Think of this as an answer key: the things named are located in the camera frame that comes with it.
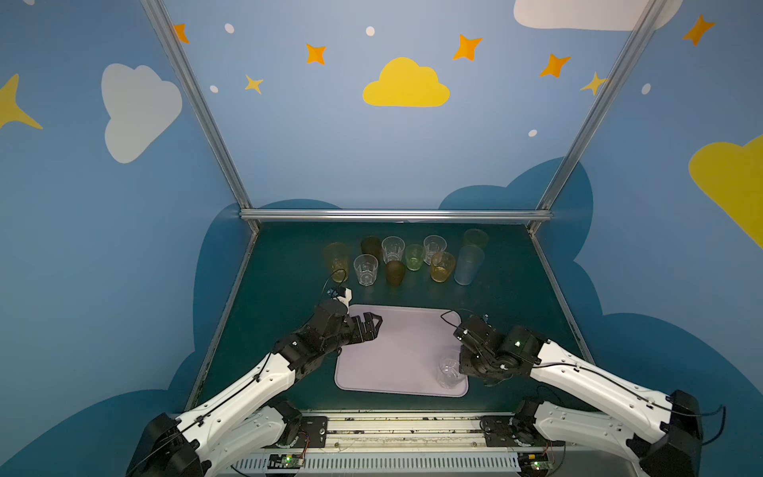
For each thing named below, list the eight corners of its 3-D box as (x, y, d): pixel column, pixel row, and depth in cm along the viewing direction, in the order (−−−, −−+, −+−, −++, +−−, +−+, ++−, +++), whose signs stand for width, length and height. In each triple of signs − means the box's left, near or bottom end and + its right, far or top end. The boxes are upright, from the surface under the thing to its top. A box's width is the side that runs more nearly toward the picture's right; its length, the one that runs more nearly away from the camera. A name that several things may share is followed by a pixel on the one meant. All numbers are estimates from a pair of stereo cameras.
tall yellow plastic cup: (327, 283, 105) (322, 261, 95) (330, 265, 110) (325, 242, 100) (349, 283, 105) (346, 261, 95) (351, 265, 110) (348, 242, 100)
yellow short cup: (429, 285, 110) (434, 266, 101) (427, 270, 114) (432, 251, 105) (450, 285, 110) (456, 267, 101) (447, 270, 114) (453, 251, 105)
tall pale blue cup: (453, 284, 107) (460, 263, 97) (450, 266, 112) (456, 244, 103) (477, 284, 107) (487, 264, 98) (473, 266, 113) (481, 245, 103)
